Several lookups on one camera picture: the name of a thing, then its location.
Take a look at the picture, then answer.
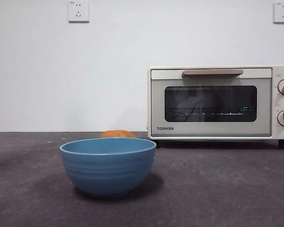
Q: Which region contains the oven door with beige handle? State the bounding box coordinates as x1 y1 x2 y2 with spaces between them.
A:
150 68 273 137

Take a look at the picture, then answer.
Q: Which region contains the blue ribbed bowl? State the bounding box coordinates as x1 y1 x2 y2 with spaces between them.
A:
59 138 157 199

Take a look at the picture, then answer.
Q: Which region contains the cream Toshiba toaster oven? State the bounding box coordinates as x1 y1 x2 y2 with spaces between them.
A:
146 65 284 149

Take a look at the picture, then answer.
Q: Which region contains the metal oven wire rack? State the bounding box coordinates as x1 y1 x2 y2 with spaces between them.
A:
172 111 243 116

